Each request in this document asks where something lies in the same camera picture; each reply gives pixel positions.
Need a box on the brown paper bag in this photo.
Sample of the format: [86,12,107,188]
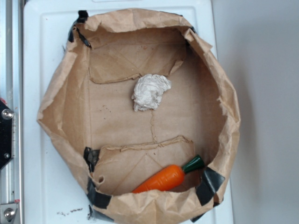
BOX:
[37,8,241,224]

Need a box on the orange toy carrot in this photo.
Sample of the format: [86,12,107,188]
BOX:
[132,155,205,194]

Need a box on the white plastic tray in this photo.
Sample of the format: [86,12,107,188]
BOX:
[22,0,233,224]

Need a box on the black mounting plate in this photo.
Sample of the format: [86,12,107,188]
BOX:
[0,100,14,170]

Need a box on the aluminium frame rail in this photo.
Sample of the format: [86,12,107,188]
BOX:
[0,0,25,224]

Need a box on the metal corner bracket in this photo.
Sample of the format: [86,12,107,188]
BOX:
[0,203,18,224]

